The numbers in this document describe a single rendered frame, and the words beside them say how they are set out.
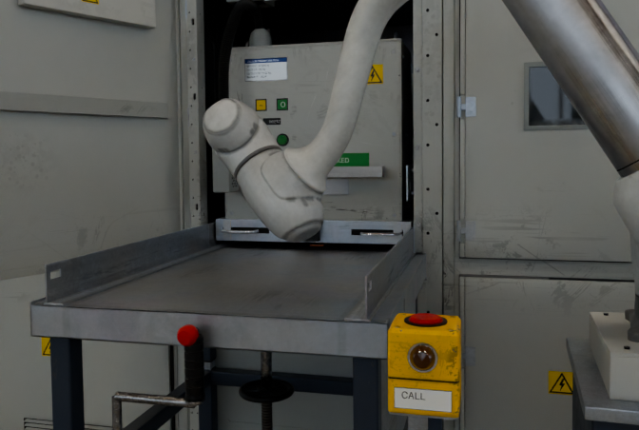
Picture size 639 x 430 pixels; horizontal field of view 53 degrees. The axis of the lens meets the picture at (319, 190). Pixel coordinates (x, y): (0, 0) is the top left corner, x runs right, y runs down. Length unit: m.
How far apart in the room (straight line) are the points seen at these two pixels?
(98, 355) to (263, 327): 1.03
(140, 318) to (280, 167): 0.34
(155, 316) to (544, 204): 0.94
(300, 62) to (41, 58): 0.63
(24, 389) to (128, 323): 1.07
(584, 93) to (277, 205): 0.52
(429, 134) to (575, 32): 0.79
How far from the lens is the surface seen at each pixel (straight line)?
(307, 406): 1.81
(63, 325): 1.20
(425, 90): 1.64
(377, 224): 1.69
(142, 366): 1.94
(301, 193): 1.10
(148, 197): 1.75
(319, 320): 1.01
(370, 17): 1.14
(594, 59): 0.90
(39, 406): 2.17
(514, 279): 1.64
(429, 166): 1.63
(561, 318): 1.66
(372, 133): 1.69
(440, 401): 0.77
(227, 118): 1.14
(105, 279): 1.35
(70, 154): 1.63
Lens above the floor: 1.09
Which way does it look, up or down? 3 degrees down
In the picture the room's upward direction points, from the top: 1 degrees counter-clockwise
